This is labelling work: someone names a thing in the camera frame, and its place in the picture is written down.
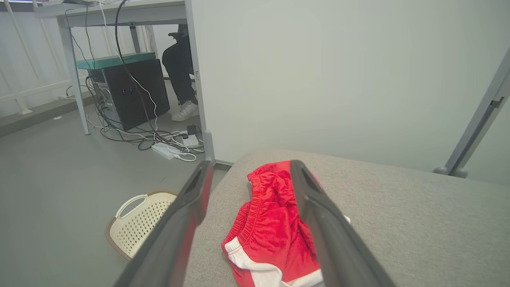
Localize grey partition edge post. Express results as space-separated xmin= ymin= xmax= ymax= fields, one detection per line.
xmin=184 ymin=0 xmax=216 ymax=165

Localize flat teal box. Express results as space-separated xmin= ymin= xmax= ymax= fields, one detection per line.
xmin=76 ymin=52 xmax=157 ymax=71

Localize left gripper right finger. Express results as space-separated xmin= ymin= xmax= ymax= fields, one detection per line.
xmin=290 ymin=160 xmax=396 ymax=287

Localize white power adapter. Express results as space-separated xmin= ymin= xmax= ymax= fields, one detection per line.
xmin=181 ymin=126 xmax=200 ymax=147

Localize cream perforated laundry basket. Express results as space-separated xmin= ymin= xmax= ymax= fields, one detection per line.
xmin=105 ymin=191 xmax=179 ymax=262

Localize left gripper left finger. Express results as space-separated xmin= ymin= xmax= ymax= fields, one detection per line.
xmin=114 ymin=160 xmax=214 ymax=287

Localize thick black hanging cable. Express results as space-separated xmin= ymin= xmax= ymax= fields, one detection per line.
xmin=114 ymin=0 xmax=160 ymax=136

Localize grey partition post with feet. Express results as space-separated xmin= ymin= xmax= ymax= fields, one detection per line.
xmin=433 ymin=46 xmax=510 ymax=179

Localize person in black trousers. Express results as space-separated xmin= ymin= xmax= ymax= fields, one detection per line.
xmin=162 ymin=24 xmax=200 ymax=116

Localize black computer tower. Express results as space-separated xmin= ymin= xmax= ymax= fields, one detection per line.
xmin=88 ymin=59 xmax=171 ymax=131

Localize red and white sports shorts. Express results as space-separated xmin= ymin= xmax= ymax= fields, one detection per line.
xmin=221 ymin=161 xmax=351 ymax=287

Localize tangled floor cables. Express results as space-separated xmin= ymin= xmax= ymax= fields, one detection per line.
xmin=86 ymin=76 xmax=206 ymax=162

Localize white hanging cable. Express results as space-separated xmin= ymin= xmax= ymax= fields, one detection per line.
xmin=128 ymin=72 xmax=159 ymax=134

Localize white grey desk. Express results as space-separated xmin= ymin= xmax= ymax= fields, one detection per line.
xmin=34 ymin=0 xmax=188 ymax=136

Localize white power strip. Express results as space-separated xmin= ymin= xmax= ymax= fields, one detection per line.
xmin=151 ymin=143 xmax=178 ymax=160

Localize white sneaker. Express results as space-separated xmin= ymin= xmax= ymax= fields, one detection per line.
xmin=171 ymin=100 xmax=200 ymax=122

